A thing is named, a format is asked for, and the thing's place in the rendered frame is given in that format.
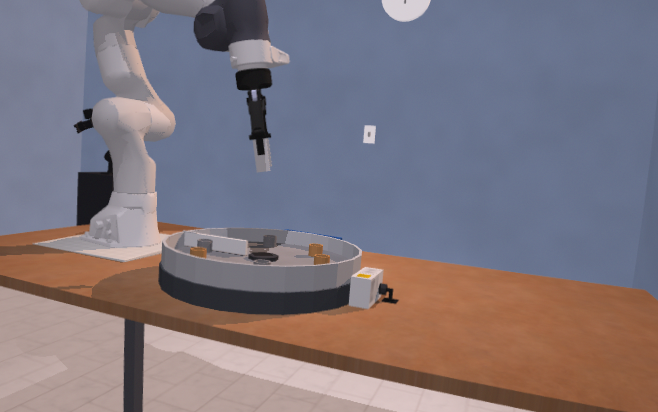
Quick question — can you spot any bronze bushing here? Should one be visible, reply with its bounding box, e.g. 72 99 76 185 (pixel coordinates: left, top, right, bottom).
309 244 323 257
190 247 207 258
314 254 330 265

